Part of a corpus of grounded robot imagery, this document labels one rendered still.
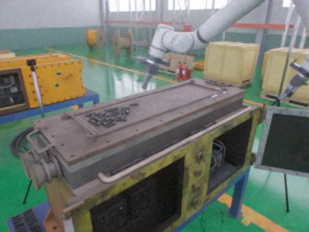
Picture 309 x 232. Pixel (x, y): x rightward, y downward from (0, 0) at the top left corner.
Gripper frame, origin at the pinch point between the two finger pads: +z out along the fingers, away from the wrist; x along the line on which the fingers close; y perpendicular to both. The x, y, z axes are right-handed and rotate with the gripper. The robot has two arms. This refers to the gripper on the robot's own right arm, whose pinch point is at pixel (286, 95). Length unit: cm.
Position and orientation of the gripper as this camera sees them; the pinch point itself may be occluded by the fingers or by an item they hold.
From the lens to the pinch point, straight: 150.4
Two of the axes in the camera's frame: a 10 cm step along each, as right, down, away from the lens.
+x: 7.3, -1.7, 6.6
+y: 5.9, 6.5, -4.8
